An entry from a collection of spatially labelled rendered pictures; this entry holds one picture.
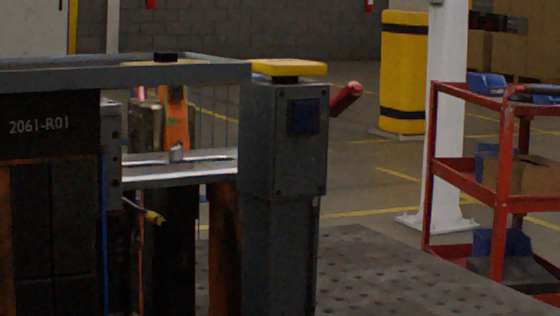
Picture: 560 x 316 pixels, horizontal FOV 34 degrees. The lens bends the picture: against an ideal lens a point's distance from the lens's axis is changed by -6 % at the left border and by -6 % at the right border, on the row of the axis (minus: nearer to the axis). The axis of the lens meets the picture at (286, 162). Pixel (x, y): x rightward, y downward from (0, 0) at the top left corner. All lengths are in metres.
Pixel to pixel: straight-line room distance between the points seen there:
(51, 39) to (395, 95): 3.31
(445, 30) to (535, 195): 1.96
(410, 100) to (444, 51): 3.20
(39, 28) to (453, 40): 5.04
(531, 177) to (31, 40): 6.58
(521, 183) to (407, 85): 5.01
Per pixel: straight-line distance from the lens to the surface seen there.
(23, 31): 9.10
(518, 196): 3.18
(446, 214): 5.17
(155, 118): 1.41
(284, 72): 0.92
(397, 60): 8.18
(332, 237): 2.10
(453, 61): 5.04
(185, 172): 1.19
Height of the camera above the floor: 1.23
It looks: 10 degrees down
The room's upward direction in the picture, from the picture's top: 2 degrees clockwise
